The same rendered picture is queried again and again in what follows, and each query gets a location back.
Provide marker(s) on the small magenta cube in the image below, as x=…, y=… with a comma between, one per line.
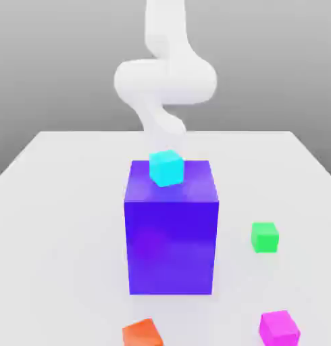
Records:
x=279, y=328

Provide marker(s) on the small orange cube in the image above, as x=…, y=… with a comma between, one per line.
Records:
x=142, y=333

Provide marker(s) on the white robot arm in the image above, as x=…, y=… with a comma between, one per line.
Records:
x=165, y=81

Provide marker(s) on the small green cube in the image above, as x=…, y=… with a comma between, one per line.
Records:
x=265, y=238

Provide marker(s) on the large purple box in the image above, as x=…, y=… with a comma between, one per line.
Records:
x=171, y=243

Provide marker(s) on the small cyan cube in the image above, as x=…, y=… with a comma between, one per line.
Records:
x=166, y=169

